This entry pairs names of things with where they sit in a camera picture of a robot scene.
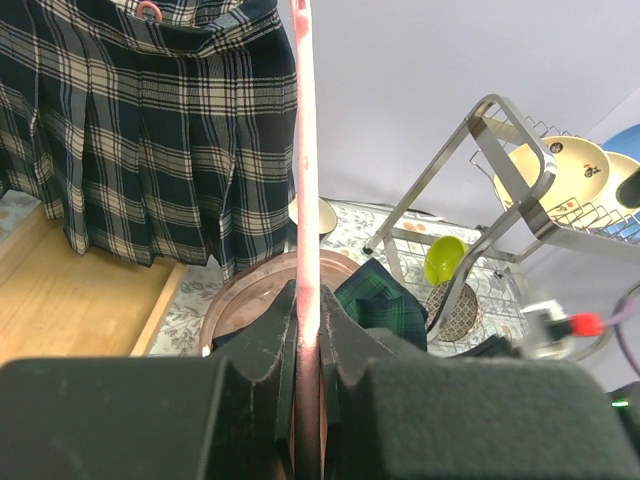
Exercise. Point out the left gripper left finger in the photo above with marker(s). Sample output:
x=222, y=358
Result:
x=259, y=377

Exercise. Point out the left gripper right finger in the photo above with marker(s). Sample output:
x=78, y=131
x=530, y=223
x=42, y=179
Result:
x=345, y=350

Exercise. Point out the green plaid skirt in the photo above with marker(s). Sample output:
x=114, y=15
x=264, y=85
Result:
x=370, y=295

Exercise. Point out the navy beige plaid skirt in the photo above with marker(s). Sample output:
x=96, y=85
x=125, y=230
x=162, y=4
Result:
x=147, y=139

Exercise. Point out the pink hanger with plaid skirt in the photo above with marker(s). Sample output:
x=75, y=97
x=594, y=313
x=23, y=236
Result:
x=149, y=11

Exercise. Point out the pink transparent basin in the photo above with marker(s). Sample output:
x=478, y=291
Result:
x=246, y=297

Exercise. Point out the patterned bowl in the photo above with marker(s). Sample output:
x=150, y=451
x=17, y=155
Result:
x=463, y=318

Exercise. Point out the cream grey bowl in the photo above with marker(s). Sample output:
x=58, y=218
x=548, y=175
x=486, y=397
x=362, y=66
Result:
x=328, y=220

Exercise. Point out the green bowl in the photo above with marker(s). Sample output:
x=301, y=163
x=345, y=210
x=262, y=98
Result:
x=443, y=258

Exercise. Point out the steel dish rack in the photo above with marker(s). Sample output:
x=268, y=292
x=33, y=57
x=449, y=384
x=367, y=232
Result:
x=523, y=256

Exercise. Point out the wooden clothes rack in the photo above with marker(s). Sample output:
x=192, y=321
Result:
x=56, y=303

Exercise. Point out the cream plate left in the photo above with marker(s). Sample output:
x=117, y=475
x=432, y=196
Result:
x=582, y=174

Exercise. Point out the blue plate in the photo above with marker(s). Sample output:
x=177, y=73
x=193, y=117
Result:
x=626, y=142

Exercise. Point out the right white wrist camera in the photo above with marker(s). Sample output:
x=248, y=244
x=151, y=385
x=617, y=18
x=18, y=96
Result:
x=552, y=332

